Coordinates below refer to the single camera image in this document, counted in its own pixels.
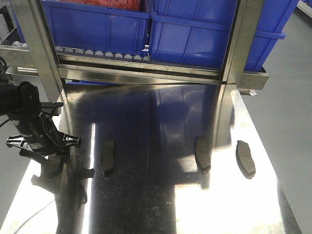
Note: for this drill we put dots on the left blue plastic bin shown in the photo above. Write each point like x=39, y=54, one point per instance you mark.
x=97, y=28

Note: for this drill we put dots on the grey brake pad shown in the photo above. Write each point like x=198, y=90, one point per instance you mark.
x=203, y=154
x=107, y=157
x=53, y=167
x=244, y=159

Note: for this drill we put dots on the blue plastic bin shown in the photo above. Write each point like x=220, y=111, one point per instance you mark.
x=196, y=32
x=97, y=28

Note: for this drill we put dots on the right blue plastic bin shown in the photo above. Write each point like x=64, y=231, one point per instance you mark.
x=196, y=32

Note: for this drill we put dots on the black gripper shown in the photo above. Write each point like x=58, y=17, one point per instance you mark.
x=39, y=134

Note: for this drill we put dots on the stainless steel roller rack frame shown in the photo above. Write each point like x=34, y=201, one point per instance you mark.
x=53, y=68

